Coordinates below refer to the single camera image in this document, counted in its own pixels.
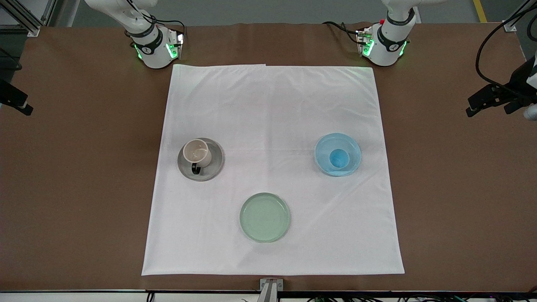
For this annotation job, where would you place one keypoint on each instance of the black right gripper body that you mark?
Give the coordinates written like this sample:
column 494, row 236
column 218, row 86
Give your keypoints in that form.
column 6, row 91

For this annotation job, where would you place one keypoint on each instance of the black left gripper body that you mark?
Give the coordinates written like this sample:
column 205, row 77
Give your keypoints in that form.
column 517, row 85

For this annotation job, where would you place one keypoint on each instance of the blue cup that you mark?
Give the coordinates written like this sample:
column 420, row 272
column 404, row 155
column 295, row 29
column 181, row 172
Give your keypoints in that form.
column 339, row 158

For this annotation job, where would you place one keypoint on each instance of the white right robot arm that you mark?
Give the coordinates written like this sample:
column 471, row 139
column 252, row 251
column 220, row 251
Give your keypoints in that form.
column 153, row 46

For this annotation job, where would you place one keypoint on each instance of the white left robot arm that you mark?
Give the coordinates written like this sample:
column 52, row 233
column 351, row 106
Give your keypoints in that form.
column 388, row 44

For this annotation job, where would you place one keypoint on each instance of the blue plate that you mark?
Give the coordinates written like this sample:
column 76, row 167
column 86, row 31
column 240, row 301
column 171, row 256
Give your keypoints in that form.
column 323, row 147

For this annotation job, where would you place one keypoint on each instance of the gray plate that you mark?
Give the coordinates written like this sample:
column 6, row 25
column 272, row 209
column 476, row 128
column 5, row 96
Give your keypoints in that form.
column 216, row 164

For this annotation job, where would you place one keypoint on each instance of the green plate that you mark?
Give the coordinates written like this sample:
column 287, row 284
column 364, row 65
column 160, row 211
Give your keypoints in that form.
column 265, row 218

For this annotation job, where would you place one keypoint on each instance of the white cloth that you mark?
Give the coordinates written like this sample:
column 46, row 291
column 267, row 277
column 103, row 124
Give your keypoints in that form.
column 272, row 105

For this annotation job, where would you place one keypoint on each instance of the aluminium frame profile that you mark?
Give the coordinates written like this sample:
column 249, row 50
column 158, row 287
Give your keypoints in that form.
column 509, row 26
column 29, row 19

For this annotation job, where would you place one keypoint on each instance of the metal table edge bracket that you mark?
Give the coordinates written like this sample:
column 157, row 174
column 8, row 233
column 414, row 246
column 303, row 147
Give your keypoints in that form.
column 271, row 287

